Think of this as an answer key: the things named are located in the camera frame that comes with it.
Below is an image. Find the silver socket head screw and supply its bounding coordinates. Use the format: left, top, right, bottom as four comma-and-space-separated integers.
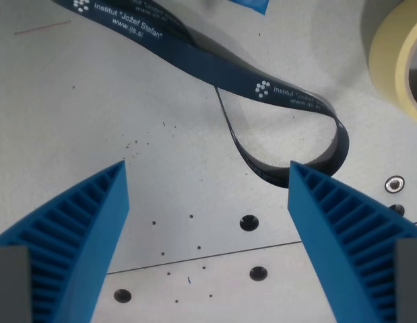
385, 175, 406, 194

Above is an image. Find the dark blue printed lanyard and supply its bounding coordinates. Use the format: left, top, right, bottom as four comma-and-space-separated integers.
52, 0, 350, 189

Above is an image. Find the blue tape piece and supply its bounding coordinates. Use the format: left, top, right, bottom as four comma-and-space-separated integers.
229, 0, 271, 15

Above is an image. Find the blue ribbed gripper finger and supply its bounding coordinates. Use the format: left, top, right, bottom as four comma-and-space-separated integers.
0, 159, 131, 323
287, 161, 417, 323

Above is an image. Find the beige masking tape roll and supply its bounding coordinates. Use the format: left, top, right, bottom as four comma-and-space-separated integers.
368, 0, 417, 126

